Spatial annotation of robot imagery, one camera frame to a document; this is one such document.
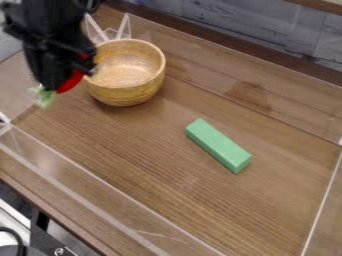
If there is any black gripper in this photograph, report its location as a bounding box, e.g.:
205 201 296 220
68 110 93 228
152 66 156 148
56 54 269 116
2 0 97 90

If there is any red plush fruit green leaf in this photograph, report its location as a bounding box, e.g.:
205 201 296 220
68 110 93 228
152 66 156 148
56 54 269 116
29 70 84 109

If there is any wooden bowl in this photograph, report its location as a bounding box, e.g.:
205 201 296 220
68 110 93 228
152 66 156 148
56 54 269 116
82 39 166 107

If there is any green rectangular block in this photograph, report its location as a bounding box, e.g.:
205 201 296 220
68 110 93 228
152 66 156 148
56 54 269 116
184 119 252 173

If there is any black metal table leg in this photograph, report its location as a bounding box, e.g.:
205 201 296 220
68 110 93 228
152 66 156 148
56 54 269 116
34 211 50 231

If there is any clear acrylic corner bracket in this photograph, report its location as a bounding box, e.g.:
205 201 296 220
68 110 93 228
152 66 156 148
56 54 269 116
84 14 132 44

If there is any clear acrylic tray wall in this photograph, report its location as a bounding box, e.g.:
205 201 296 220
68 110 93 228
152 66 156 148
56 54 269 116
0 7 342 256

